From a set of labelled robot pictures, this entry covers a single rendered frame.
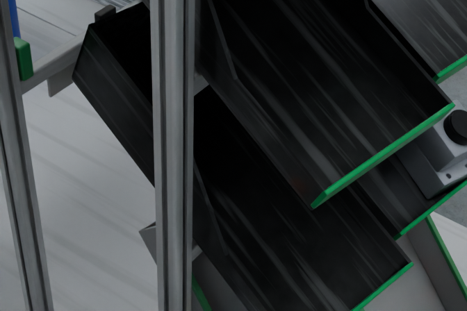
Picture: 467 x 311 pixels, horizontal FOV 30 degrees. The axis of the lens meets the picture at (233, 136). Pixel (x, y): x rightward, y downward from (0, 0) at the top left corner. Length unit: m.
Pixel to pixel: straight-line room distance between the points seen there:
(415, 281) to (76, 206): 0.51
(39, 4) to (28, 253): 0.91
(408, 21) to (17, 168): 0.33
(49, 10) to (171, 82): 1.12
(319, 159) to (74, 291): 0.63
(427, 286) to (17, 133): 0.46
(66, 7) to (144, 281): 0.67
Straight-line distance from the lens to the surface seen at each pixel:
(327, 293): 0.69
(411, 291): 0.93
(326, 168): 0.55
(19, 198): 0.76
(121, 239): 1.18
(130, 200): 1.23
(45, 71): 0.72
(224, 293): 0.77
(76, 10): 1.64
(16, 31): 1.48
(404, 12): 0.68
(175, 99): 0.54
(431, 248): 0.92
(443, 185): 0.76
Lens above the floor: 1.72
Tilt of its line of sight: 40 degrees down
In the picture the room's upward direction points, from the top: 3 degrees clockwise
